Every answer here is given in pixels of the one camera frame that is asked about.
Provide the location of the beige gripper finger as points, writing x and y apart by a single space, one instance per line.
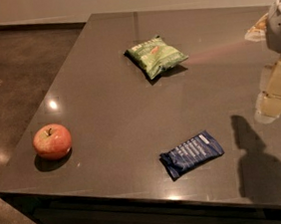
268 102
256 33

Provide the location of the blue rxbar wrapper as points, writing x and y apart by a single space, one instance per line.
190 154

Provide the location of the red apple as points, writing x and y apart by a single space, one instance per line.
52 141

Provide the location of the green chip bag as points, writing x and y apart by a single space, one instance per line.
155 56

